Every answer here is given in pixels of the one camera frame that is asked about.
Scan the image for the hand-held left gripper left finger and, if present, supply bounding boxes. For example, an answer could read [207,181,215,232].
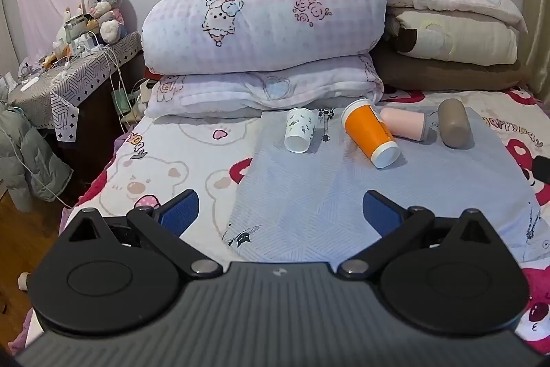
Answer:
[58,189,224,281]

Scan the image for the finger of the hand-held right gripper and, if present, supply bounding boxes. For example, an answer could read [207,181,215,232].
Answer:
[532,155,550,191]

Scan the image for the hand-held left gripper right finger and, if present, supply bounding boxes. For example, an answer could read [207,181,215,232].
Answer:
[336,190,503,279]

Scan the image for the orange cup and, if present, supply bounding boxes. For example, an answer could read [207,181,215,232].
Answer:
[341,98,402,170]

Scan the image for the pink cup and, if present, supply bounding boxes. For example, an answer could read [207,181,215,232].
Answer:
[380,107,440,143]

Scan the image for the brown cup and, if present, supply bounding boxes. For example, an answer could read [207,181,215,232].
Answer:
[437,98,470,148]

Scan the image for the white printed paper cup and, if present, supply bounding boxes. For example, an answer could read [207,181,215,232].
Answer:
[284,107,319,154]

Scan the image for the grey-blue patterned cloth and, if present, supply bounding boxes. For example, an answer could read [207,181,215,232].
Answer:
[222,106,541,265]

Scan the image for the dark wooden bedside cabinet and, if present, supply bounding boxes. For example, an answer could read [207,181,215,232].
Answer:
[56,49,147,189]

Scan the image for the green pouch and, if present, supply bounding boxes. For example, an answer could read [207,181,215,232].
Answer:
[112,89,130,115]

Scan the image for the pink heart print pillow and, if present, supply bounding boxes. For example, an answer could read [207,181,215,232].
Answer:
[145,54,384,119]

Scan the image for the brown pillow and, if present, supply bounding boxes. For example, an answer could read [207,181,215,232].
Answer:
[372,46,534,93]

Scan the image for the folded cream blanket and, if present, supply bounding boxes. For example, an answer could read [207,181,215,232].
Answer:
[387,8,518,66]

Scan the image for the grey-green puffer jacket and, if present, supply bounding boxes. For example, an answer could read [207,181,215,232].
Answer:
[0,85,75,213]

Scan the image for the cluttered side table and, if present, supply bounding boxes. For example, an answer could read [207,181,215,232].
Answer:
[8,31,142,143]

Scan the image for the white box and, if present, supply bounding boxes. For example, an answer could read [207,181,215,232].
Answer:
[64,14,94,46]

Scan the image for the folded pink checked quilt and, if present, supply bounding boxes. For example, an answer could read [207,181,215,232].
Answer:
[142,0,389,75]

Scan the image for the grey plush rabbit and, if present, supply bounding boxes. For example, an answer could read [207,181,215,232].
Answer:
[78,0,127,45]

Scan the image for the white cable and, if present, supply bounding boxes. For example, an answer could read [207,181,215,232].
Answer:
[101,44,127,132]

